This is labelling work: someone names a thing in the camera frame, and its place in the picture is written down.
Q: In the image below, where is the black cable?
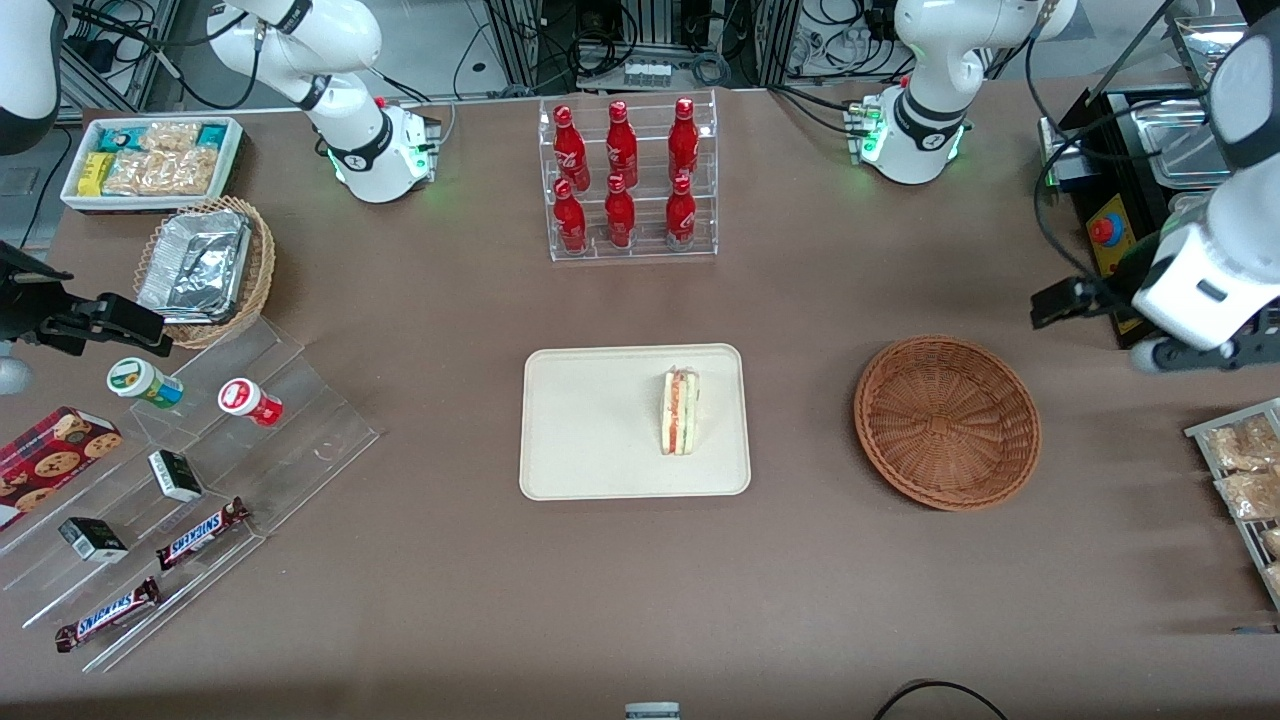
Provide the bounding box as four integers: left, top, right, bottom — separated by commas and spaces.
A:
873, 679, 1008, 720

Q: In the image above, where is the green-lidded white cup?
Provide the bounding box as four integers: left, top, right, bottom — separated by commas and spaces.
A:
106, 356, 185, 410

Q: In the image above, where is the small black white box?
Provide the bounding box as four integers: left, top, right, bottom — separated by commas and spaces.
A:
57, 516, 130, 564
147, 449, 205, 504

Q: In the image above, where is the beige plastic tray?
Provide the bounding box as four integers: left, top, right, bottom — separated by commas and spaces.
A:
519, 344, 753, 501

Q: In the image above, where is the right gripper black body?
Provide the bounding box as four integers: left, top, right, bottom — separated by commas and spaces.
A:
0, 243, 73, 346

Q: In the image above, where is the red-lidded white cup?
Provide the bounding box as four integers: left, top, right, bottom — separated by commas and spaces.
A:
217, 377, 284, 429

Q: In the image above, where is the clear acrylic bottle rack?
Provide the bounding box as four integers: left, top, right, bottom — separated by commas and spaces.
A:
538, 89, 720, 264

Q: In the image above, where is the clear bag of granola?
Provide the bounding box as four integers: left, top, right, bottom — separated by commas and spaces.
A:
140, 121, 202, 153
104, 148, 218, 197

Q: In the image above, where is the clear acrylic stepped stand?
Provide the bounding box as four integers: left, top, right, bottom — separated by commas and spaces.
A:
0, 317, 382, 674

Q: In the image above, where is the red cola bottle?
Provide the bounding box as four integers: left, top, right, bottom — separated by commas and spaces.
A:
667, 97, 701, 183
605, 100, 640, 189
603, 173, 638, 250
552, 104, 591, 193
552, 178, 589, 255
664, 175, 699, 251

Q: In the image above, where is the Snickers chocolate bar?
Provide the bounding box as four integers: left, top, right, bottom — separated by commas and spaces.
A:
54, 577, 162, 654
154, 496, 252, 572

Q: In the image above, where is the light tan wicker basket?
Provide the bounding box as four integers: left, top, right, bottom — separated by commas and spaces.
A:
134, 196, 277, 350

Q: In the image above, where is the white wire rack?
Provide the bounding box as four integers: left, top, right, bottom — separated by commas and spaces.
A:
1185, 398, 1280, 611

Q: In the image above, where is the red cookie box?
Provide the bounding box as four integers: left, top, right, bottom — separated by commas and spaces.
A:
0, 405, 124, 532

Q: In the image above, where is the brown round wicker basket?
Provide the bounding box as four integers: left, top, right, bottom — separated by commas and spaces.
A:
853, 335, 1043, 513

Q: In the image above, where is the white plastic bin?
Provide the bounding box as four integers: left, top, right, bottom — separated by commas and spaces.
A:
60, 115, 247, 216

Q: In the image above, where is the black food warmer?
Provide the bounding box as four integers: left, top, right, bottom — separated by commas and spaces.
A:
1040, 15, 1280, 351

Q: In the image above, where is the aluminium foil tray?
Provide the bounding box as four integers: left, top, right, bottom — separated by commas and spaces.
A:
137, 209, 252, 324

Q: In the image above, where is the triangle sandwich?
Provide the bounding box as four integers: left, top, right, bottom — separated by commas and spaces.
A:
659, 366, 702, 458

